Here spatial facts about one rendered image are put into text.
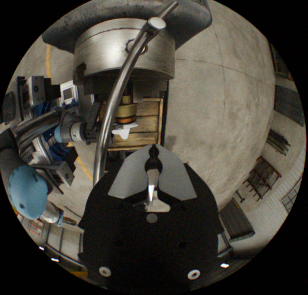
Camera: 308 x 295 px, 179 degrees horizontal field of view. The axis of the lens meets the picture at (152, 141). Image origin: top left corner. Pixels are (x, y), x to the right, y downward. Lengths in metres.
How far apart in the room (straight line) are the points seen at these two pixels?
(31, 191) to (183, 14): 0.48
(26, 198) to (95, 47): 0.30
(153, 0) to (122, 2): 0.06
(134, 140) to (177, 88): 1.14
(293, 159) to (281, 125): 1.89
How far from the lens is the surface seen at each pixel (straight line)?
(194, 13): 0.31
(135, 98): 0.32
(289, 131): 6.65
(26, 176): 0.25
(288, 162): 7.05
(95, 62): 0.21
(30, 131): 0.42
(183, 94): 1.58
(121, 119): 0.32
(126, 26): 0.23
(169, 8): 0.19
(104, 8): 0.29
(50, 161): 0.74
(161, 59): 0.22
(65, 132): 0.43
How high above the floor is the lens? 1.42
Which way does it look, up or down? 59 degrees down
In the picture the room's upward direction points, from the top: 162 degrees clockwise
